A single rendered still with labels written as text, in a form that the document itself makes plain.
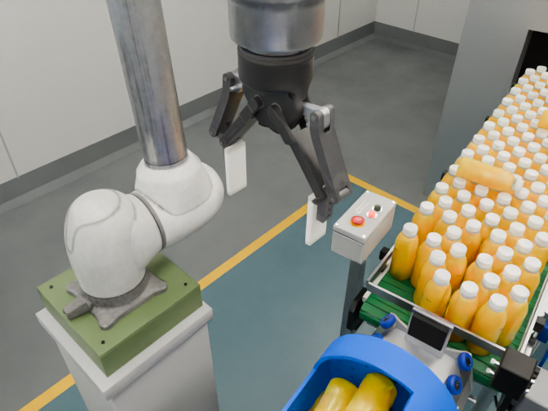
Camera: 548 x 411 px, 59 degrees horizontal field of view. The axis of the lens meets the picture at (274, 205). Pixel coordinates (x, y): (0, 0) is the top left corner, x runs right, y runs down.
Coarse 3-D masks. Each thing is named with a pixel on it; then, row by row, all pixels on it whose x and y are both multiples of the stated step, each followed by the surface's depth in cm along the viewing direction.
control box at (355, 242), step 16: (368, 192) 146; (352, 208) 140; (368, 208) 140; (384, 208) 140; (336, 224) 134; (352, 224) 134; (368, 224) 134; (384, 224) 140; (336, 240) 137; (352, 240) 133; (368, 240) 133; (352, 256) 136
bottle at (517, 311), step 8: (512, 304) 118; (520, 304) 118; (512, 312) 118; (520, 312) 118; (512, 320) 120; (520, 320) 120; (504, 328) 122; (512, 328) 121; (504, 336) 124; (512, 336) 124; (504, 344) 126
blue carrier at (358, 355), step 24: (360, 336) 92; (336, 360) 101; (360, 360) 87; (384, 360) 86; (408, 360) 86; (312, 384) 100; (408, 384) 83; (432, 384) 84; (288, 408) 92; (408, 408) 80; (432, 408) 82; (456, 408) 86
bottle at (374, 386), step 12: (360, 384) 91; (372, 384) 89; (384, 384) 89; (360, 396) 88; (372, 396) 87; (384, 396) 88; (348, 408) 87; (360, 408) 85; (372, 408) 86; (384, 408) 87
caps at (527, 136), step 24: (528, 72) 218; (528, 96) 200; (504, 120) 183; (480, 144) 169; (504, 144) 169; (528, 144) 169; (456, 168) 158; (504, 168) 159; (480, 192) 149; (504, 192) 148; (528, 192) 148; (456, 216) 139; (504, 240) 133; (528, 240) 131
